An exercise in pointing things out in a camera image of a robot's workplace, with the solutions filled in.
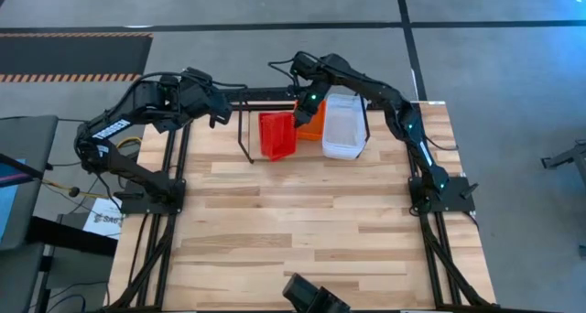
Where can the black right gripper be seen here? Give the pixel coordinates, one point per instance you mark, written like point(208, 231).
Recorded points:
point(310, 104)

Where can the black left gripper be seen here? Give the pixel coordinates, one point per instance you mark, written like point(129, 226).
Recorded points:
point(201, 95)

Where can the orange slotted plastic basket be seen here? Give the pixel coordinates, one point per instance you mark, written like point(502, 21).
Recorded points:
point(316, 130)

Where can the red slotted plastic basket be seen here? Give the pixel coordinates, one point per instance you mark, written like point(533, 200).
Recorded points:
point(277, 137)

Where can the clear plastic bin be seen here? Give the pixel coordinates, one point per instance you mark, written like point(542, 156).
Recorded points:
point(343, 130)
point(343, 154)

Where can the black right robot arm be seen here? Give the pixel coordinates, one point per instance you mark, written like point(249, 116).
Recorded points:
point(380, 93)

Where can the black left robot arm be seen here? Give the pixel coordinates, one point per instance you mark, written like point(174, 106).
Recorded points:
point(114, 130)

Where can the white printed paper sheet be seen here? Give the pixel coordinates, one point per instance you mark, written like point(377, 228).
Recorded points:
point(103, 219)

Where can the black hazard-striped floor mat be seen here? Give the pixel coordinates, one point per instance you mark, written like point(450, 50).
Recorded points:
point(68, 57)

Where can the black object bottom edge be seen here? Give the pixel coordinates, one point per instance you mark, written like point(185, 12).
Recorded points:
point(311, 297)

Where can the grey desk top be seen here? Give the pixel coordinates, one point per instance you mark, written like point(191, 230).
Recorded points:
point(32, 139)

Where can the black flat panel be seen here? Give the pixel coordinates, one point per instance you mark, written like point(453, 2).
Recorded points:
point(68, 237)

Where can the blue monitor screen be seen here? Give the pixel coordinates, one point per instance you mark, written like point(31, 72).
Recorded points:
point(7, 198)

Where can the grey metal stand leg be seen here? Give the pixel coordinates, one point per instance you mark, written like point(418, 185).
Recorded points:
point(565, 157)

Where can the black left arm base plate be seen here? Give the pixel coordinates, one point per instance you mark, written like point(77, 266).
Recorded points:
point(133, 205)

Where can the black aluminium table frame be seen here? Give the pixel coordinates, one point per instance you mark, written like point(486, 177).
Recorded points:
point(429, 233)

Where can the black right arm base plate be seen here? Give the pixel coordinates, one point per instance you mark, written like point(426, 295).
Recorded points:
point(462, 198)

